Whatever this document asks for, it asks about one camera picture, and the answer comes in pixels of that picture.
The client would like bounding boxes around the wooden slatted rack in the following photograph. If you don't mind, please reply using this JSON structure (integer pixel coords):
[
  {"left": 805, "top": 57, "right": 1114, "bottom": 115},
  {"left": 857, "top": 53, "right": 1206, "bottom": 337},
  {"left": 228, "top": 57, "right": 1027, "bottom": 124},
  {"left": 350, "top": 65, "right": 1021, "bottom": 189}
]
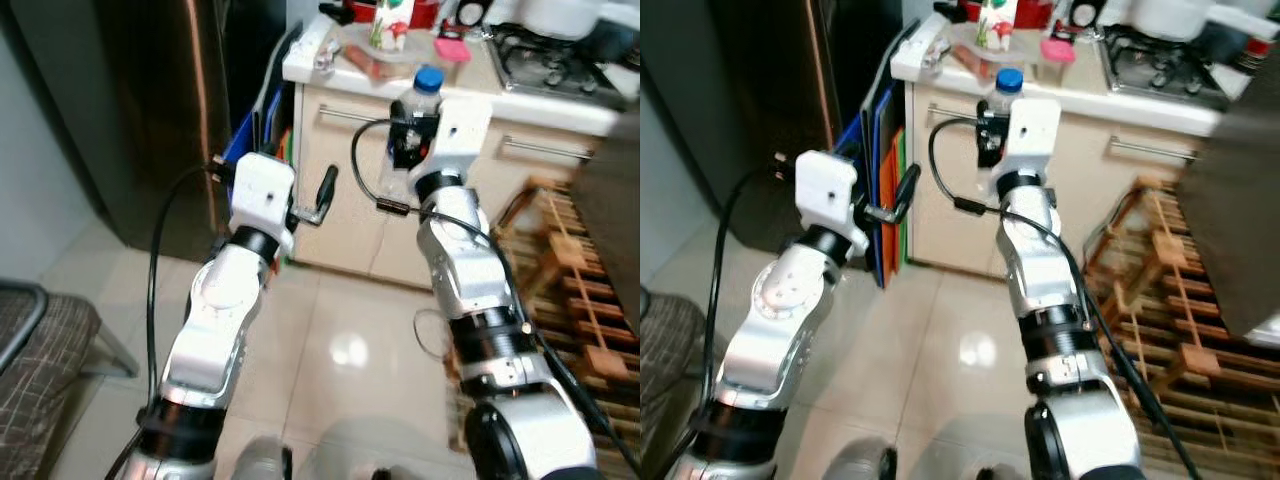
[
  {"left": 1085, "top": 178, "right": 1280, "bottom": 480},
  {"left": 445, "top": 178, "right": 641, "bottom": 471}
]

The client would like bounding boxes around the dark brown furniture panel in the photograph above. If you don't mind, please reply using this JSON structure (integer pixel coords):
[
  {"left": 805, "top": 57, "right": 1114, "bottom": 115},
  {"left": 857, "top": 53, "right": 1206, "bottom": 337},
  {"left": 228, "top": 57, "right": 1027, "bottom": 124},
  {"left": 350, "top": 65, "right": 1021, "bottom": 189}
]
[
  {"left": 1178, "top": 55, "right": 1280, "bottom": 349},
  {"left": 575, "top": 100, "right": 641, "bottom": 341}
]

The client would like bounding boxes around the black gas stove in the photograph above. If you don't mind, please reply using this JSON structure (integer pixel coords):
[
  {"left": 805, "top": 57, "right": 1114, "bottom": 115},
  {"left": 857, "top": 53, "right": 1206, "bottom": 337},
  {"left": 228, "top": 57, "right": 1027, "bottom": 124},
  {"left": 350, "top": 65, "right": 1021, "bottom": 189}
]
[
  {"left": 490, "top": 22, "right": 641, "bottom": 101},
  {"left": 1100, "top": 25, "right": 1251, "bottom": 111}
]

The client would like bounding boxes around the white pot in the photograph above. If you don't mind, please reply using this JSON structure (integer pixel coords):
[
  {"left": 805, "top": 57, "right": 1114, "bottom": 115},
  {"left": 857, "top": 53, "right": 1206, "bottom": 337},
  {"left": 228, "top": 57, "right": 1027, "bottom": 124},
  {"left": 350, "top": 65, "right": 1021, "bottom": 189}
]
[
  {"left": 520, "top": 0, "right": 621, "bottom": 41},
  {"left": 1135, "top": 0, "right": 1241, "bottom": 41}
]

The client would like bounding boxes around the long silver drawer handle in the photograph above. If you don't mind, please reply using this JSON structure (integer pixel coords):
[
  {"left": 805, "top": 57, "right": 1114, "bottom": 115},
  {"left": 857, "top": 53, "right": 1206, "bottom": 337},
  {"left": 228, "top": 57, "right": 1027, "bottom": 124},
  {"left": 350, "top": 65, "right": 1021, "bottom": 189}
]
[
  {"left": 500, "top": 137, "right": 596, "bottom": 162},
  {"left": 1108, "top": 137, "right": 1197, "bottom": 162}
]

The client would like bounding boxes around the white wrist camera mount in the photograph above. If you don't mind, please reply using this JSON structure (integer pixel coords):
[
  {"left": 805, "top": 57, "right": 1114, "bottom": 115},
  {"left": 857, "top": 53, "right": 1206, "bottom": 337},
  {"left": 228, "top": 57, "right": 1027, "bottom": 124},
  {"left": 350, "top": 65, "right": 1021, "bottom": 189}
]
[
  {"left": 428, "top": 95, "right": 494, "bottom": 186},
  {"left": 230, "top": 152, "right": 298, "bottom": 236},
  {"left": 795, "top": 150, "right": 867, "bottom": 241},
  {"left": 1005, "top": 97, "right": 1063, "bottom": 181}
]

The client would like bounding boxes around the clear water bottle blue cap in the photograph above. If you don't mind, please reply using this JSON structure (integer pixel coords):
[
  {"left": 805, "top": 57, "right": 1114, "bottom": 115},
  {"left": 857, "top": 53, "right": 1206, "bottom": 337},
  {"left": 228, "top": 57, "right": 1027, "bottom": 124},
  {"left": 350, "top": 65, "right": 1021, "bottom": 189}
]
[
  {"left": 975, "top": 67, "right": 1027, "bottom": 171},
  {"left": 380, "top": 66, "right": 447, "bottom": 206}
]

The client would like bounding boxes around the brown checked cushion chair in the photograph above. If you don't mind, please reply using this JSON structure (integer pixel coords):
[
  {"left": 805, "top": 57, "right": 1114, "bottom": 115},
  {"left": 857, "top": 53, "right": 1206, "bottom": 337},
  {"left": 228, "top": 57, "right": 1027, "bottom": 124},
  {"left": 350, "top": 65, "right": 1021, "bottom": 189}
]
[
  {"left": 0, "top": 280, "right": 141, "bottom": 480},
  {"left": 640, "top": 290, "right": 707, "bottom": 471}
]

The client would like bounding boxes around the beige kitchen counter cabinet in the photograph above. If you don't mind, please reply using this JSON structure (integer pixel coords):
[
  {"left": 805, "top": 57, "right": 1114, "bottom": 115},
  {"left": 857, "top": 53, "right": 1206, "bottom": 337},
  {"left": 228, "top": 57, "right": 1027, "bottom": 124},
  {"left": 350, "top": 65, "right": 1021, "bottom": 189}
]
[
  {"left": 283, "top": 15, "right": 641, "bottom": 291},
  {"left": 890, "top": 15, "right": 1280, "bottom": 281}
]

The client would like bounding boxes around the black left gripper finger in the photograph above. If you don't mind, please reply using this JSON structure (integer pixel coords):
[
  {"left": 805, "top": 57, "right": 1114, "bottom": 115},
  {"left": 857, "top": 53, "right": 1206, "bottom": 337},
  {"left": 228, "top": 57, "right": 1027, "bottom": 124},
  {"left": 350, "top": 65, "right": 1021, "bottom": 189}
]
[
  {"left": 312, "top": 165, "right": 339, "bottom": 226},
  {"left": 893, "top": 163, "right": 921, "bottom": 223}
]

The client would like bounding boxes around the white red green carton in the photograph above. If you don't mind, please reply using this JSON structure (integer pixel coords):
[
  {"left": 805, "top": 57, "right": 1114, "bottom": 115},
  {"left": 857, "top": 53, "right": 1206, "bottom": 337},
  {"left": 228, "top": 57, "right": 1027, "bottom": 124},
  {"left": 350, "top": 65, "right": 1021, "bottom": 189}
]
[
  {"left": 370, "top": 0, "right": 416, "bottom": 51},
  {"left": 975, "top": 0, "right": 1019, "bottom": 51}
]

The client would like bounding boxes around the blue cutting board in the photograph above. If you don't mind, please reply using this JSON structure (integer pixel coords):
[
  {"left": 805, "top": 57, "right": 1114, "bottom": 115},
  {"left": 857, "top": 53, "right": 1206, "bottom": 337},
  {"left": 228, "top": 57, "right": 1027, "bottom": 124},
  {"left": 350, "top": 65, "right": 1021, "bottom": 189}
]
[
  {"left": 222, "top": 95, "right": 293, "bottom": 173},
  {"left": 858, "top": 100, "right": 906, "bottom": 291}
]

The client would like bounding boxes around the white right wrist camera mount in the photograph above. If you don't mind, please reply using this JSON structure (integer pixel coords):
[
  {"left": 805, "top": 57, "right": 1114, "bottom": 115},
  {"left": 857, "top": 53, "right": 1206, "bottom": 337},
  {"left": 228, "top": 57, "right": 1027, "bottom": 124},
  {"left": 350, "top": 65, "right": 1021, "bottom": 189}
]
[
  {"left": 428, "top": 95, "right": 494, "bottom": 186},
  {"left": 1005, "top": 97, "right": 1063, "bottom": 181}
]

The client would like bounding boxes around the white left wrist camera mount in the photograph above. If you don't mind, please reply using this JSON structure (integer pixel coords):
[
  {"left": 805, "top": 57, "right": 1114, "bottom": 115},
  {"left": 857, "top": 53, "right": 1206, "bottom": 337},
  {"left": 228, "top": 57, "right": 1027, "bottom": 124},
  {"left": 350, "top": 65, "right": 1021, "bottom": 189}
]
[
  {"left": 230, "top": 152, "right": 298, "bottom": 236},
  {"left": 795, "top": 150, "right": 867, "bottom": 241}
]

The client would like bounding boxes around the dark steel fridge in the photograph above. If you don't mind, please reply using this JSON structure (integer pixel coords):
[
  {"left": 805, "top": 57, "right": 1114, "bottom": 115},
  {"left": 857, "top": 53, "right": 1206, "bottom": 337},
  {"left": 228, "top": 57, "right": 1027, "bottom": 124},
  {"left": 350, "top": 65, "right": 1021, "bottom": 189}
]
[
  {"left": 5, "top": 0, "right": 289, "bottom": 263},
  {"left": 690, "top": 0, "right": 906, "bottom": 256}
]

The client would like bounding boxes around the grey robot leg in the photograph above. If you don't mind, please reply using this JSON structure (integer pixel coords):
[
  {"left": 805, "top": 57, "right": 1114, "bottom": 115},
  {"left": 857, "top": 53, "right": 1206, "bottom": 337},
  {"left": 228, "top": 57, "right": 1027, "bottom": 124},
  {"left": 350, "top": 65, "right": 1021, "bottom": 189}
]
[
  {"left": 835, "top": 440, "right": 898, "bottom": 480},
  {"left": 232, "top": 435, "right": 293, "bottom": 480}
]

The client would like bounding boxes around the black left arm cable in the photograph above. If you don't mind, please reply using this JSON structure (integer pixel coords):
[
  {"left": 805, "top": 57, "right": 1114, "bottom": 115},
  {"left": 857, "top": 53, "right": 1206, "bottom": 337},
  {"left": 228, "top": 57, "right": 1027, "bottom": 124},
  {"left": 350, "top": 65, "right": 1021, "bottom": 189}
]
[
  {"left": 105, "top": 160, "right": 236, "bottom": 480},
  {"left": 665, "top": 160, "right": 801, "bottom": 480}
]

